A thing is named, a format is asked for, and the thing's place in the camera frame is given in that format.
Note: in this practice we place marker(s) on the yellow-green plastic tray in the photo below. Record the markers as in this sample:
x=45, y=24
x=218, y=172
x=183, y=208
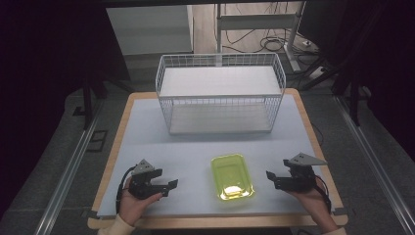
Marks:
x=232, y=178

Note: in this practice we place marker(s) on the black metal stand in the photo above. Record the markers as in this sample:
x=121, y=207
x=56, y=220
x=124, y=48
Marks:
x=87, y=98
x=352, y=91

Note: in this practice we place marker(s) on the black floor plate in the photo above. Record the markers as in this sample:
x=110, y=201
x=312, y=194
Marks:
x=97, y=141

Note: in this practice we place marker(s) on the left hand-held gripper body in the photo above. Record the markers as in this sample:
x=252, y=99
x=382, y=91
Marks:
x=143, y=184

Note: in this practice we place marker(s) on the person's right hand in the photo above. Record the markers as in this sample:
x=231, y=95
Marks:
x=314, y=202

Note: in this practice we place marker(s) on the pale grey table mat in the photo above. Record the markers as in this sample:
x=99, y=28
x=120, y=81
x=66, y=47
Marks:
x=195, y=156

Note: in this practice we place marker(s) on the white metal desk frame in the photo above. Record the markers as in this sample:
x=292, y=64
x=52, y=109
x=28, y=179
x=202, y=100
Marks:
x=257, y=22

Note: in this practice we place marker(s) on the person's left hand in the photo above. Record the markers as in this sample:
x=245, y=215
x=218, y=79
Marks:
x=132, y=205

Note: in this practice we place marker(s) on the white cabinet panel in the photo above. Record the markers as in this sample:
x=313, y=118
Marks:
x=150, y=29

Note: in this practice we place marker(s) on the aluminium floor rail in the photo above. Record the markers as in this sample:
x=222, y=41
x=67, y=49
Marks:
x=375, y=163
x=70, y=173

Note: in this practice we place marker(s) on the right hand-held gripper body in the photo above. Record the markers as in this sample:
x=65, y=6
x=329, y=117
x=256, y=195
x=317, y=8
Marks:
x=298, y=181

